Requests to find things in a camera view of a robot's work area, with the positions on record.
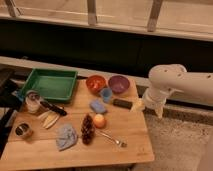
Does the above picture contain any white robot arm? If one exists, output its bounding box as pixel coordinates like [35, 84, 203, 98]
[131, 64, 213, 118]

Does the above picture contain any purple bowl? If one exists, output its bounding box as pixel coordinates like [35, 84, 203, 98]
[108, 75, 130, 94]

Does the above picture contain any orange bowl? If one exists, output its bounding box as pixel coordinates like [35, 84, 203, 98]
[86, 75, 106, 94]

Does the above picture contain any black rectangular block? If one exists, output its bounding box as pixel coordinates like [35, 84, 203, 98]
[113, 99, 133, 109]

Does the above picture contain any small blue cup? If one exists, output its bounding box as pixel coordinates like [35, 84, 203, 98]
[100, 88, 112, 103]

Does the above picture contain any wooden table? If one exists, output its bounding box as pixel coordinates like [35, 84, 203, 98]
[0, 78, 155, 171]

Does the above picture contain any blue sponge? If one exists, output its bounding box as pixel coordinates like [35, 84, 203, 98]
[90, 100, 107, 114]

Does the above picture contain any dark grape bunch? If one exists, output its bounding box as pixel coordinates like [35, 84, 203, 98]
[81, 114, 95, 145]

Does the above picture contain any blue crumpled cloth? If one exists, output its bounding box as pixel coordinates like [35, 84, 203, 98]
[56, 124, 78, 151]

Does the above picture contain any pale banana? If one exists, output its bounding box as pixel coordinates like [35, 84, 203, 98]
[38, 111, 60, 129]

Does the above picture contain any green plastic tray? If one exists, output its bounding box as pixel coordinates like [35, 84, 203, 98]
[20, 68, 78, 103]

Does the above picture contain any white mug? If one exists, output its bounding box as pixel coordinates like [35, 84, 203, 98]
[25, 90, 40, 114]

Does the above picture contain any small metal cup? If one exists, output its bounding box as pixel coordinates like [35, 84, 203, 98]
[15, 123, 33, 139]

